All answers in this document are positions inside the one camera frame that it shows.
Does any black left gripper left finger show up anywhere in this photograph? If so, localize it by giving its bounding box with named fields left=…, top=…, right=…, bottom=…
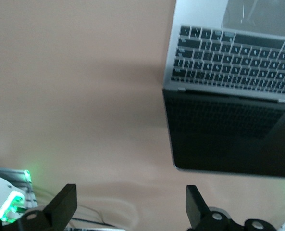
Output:
left=17, top=183, right=78, bottom=231

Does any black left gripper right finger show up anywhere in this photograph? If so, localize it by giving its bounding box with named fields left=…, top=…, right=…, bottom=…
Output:
left=186, top=185, right=232, bottom=231

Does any grey laptop with black keyboard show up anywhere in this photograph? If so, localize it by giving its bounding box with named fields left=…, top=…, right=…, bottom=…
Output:
left=161, top=0, right=285, bottom=179

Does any long black table cable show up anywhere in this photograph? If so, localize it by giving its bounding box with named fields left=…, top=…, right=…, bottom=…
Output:
left=71, top=216, right=124, bottom=228

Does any brown table cover sheet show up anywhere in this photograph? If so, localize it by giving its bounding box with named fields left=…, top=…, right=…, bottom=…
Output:
left=0, top=0, right=285, bottom=231

